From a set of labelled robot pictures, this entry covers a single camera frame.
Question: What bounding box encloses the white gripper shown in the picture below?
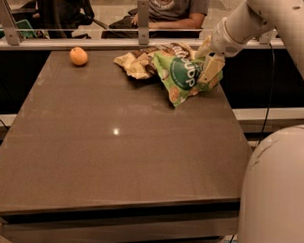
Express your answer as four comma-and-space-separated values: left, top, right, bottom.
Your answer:
195, 17, 244, 83

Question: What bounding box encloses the green rice chip bag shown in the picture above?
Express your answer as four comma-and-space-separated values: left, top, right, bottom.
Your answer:
152, 52, 223, 106

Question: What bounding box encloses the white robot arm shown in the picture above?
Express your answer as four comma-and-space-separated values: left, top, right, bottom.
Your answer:
196, 0, 304, 243

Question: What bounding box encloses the brown chip bag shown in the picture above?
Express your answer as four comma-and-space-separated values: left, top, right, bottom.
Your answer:
114, 42, 195, 79

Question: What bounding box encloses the seated person in grey shirt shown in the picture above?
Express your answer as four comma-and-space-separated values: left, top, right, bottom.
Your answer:
127, 0, 211, 32

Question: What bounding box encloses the black keyboard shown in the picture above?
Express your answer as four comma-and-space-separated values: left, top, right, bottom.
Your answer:
108, 16, 137, 30

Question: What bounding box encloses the orange fruit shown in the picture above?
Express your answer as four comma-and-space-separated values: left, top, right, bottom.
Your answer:
69, 47, 88, 66

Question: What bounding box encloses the black office chair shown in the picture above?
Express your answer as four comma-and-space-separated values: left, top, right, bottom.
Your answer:
33, 0, 107, 39

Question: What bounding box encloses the green crate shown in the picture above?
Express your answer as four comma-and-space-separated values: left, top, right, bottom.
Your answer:
0, 19, 38, 39

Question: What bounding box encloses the middle metal glass bracket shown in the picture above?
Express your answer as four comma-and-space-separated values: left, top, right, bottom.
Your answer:
137, 0, 149, 45

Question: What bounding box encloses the left metal glass bracket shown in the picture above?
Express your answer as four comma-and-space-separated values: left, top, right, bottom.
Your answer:
0, 0, 22, 46

